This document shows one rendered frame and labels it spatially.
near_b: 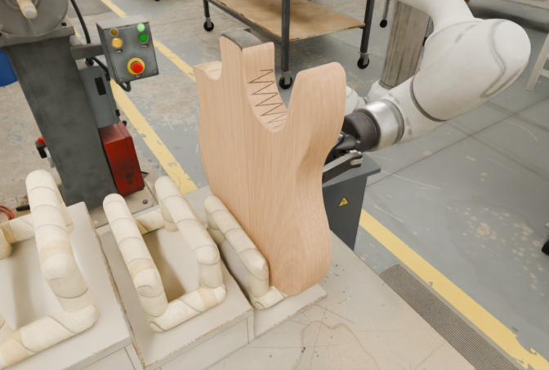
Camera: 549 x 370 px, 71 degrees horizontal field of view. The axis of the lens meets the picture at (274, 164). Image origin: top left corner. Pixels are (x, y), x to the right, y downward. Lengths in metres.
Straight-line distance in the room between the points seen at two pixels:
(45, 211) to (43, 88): 1.16
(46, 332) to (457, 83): 0.63
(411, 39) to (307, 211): 0.82
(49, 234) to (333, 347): 0.44
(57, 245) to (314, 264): 0.31
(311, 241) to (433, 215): 1.87
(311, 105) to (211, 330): 0.35
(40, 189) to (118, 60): 0.98
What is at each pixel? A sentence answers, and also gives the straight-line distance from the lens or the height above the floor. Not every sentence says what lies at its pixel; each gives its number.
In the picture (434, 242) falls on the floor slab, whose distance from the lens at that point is 2.20.
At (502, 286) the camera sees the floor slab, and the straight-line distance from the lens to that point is 2.15.
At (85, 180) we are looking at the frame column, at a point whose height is 0.45.
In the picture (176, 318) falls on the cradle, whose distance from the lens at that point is 0.57.
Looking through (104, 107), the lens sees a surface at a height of 0.75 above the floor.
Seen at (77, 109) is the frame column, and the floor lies 0.79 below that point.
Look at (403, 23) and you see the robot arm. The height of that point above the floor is 1.19.
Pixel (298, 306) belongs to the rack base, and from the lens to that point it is 0.69.
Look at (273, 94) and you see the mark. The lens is 0.50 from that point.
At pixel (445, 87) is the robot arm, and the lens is 0.67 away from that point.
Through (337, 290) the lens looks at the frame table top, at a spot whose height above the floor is 0.93.
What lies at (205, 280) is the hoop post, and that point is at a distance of 0.56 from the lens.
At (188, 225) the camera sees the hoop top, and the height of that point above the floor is 1.13.
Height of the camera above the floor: 1.53
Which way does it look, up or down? 37 degrees down
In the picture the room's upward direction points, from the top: straight up
